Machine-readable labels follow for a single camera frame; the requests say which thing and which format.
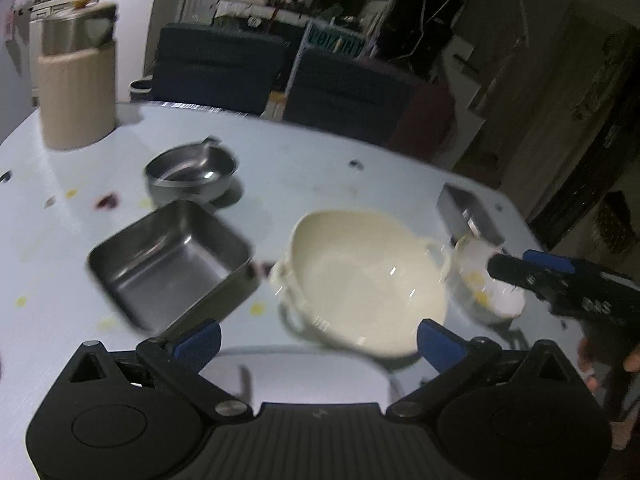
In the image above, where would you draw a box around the steel canister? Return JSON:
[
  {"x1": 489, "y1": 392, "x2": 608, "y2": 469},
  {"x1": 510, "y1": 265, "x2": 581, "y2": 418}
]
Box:
[{"x1": 41, "y1": 2, "x2": 118, "y2": 57}]

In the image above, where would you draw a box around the mesh basket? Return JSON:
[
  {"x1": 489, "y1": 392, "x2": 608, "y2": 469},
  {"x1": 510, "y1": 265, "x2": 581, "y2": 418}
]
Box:
[{"x1": 596, "y1": 190, "x2": 632, "y2": 257}]

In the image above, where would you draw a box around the person's right hand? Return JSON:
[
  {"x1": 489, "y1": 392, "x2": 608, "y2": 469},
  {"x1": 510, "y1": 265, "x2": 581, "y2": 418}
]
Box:
[{"x1": 577, "y1": 322, "x2": 640, "y2": 411}]

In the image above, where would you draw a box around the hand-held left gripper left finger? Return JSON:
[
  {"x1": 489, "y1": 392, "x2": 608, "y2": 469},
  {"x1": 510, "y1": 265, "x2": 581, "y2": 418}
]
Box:
[{"x1": 65, "y1": 319, "x2": 252, "y2": 426}]

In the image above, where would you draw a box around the maroon armchair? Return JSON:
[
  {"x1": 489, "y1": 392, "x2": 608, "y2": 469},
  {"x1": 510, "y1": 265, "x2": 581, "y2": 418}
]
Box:
[{"x1": 387, "y1": 59, "x2": 475, "y2": 172}]

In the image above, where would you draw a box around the round steel bowl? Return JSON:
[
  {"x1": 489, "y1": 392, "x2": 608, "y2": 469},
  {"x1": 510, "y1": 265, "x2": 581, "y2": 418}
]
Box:
[{"x1": 144, "y1": 136, "x2": 239, "y2": 207}]

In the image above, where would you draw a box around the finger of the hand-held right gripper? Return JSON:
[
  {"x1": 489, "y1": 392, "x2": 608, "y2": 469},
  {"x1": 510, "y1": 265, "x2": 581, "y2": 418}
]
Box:
[{"x1": 486, "y1": 249, "x2": 577, "y2": 302}]

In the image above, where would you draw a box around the square steel tray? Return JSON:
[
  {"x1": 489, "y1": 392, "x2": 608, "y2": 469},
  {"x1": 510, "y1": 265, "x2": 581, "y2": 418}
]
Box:
[{"x1": 86, "y1": 199, "x2": 262, "y2": 334}]

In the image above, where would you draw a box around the cream bowl with handles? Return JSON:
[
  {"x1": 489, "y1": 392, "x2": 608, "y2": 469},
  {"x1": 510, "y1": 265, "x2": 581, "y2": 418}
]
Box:
[{"x1": 269, "y1": 209, "x2": 452, "y2": 359}]

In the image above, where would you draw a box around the teal box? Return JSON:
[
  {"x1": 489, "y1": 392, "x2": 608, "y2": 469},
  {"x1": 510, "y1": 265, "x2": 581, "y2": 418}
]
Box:
[{"x1": 304, "y1": 24, "x2": 373, "y2": 58}]

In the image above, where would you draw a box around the small rectangular steel tray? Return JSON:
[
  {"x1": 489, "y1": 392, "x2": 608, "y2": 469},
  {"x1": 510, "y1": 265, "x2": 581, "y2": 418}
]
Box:
[{"x1": 436, "y1": 182, "x2": 505, "y2": 247}]

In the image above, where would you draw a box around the white floral bowl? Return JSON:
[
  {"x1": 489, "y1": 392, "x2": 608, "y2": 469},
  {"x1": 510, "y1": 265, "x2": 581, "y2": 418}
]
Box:
[{"x1": 451, "y1": 234, "x2": 527, "y2": 322}]

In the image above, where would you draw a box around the beige ribbed container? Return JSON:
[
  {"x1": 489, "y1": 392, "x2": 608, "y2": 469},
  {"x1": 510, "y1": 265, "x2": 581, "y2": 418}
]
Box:
[{"x1": 36, "y1": 47, "x2": 119, "y2": 151}]

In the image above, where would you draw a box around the dark blue chair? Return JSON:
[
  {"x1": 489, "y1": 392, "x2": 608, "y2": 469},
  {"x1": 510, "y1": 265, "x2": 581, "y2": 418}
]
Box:
[
  {"x1": 281, "y1": 47, "x2": 427, "y2": 150},
  {"x1": 149, "y1": 22, "x2": 289, "y2": 117}
]

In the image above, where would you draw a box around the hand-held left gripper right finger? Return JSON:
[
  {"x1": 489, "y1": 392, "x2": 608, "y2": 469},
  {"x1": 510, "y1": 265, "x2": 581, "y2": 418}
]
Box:
[{"x1": 385, "y1": 319, "x2": 583, "y2": 423}]

